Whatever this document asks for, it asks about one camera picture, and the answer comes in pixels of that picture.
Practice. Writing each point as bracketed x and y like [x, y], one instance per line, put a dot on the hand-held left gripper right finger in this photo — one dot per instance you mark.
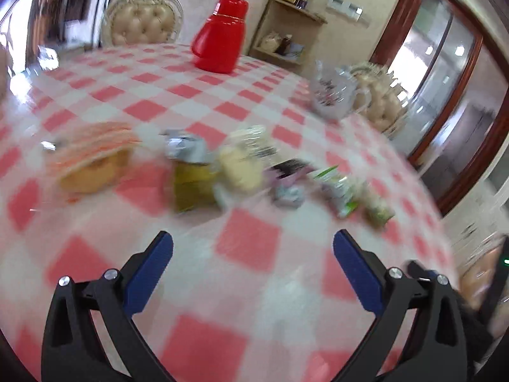
[358, 270]

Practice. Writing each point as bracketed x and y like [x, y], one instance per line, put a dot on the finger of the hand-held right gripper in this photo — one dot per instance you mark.
[417, 270]

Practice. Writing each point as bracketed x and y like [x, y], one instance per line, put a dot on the wall television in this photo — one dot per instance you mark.
[77, 2]

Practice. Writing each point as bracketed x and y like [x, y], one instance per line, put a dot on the clear orange-striped cake packet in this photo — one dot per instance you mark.
[91, 167]

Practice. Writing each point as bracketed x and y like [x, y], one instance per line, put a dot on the wood framed glass door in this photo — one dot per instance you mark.
[437, 67]

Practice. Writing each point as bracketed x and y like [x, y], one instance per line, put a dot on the clear cream pastry packet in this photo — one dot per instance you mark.
[238, 167]

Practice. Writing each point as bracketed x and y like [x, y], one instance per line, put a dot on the white filled bag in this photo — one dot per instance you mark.
[269, 41]

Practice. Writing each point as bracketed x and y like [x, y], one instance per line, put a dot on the brown jar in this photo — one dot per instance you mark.
[284, 44]

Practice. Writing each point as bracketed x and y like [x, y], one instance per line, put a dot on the red white checked tablecloth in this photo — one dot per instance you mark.
[246, 246]

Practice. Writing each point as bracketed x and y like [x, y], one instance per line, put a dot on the cream tufted dining chair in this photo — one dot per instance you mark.
[139, 24]
[381, 103]

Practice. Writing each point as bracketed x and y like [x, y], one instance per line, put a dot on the purple snack packet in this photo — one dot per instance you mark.
[290, 171]

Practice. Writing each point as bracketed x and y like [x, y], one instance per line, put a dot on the green white snack packet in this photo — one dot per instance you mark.
[338, 191]

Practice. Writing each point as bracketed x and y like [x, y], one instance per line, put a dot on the wooden corner shelf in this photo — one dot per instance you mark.
[306, 28]

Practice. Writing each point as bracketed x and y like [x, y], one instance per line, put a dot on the blue white can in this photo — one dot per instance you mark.
[296, 49]

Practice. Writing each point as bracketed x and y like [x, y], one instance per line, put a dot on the white wall control panel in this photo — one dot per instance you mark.
[346, 7]

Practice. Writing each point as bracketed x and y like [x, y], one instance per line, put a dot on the white floral teapot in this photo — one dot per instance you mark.
[332, 91]

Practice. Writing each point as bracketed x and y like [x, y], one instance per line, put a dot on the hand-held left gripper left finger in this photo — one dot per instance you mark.
[151, 270]

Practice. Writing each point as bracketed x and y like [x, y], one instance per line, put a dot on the silver green snack packet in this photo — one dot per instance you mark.
[191, 183]

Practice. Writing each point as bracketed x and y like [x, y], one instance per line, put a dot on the red thermos jug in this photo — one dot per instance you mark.
[218, 39]

